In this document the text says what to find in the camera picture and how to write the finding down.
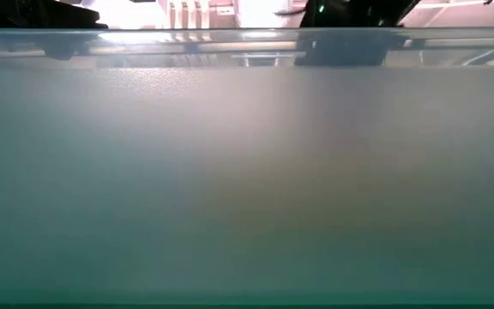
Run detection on translucent teal plastic bin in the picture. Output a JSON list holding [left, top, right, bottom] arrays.
[[0, 27, 494, 306]]

